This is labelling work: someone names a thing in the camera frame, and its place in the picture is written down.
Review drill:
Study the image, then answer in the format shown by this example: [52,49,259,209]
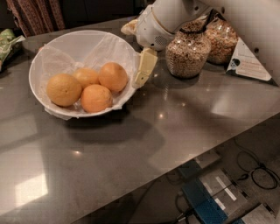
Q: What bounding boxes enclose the white paper bowl liner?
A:
[38,32,141,121]

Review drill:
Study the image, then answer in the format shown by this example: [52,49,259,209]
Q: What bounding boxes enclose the glass cereal jar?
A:
[165,19,211,79]
[206,17,238,64]

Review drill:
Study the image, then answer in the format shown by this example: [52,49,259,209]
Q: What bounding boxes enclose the black floor cable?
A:
[233,138,280,191]

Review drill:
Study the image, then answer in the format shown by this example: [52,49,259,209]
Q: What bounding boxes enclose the green snack bag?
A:
[0,29,25,72]

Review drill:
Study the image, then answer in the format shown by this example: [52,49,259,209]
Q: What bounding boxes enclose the white allergen sign card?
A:
[226,38,277,86]

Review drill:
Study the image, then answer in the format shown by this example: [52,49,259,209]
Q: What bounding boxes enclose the orange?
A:
[80,84,113,113]
[99,62,128,92]
[46,73,82,107]
[73,67,99,88]

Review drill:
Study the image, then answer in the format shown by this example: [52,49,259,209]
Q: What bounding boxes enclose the person in patterned clothing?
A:
[5,0,66,37]

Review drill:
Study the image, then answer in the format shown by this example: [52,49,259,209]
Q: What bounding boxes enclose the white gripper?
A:
[121,4,174,88]

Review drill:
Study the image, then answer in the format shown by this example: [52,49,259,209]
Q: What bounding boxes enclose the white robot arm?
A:
[121,0,280,84]

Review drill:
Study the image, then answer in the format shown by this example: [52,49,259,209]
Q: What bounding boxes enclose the white bowl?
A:
[28,30,143,119]

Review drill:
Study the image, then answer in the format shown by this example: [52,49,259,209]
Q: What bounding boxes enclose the right glass cereal jar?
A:
[206,17,238,64]

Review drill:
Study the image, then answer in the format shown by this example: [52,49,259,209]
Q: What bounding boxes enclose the blue and grey floor equipment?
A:
[178,152,276,224]

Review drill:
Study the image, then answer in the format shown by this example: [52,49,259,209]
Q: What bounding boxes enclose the front glass cereal jar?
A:
[165,19,211,79]

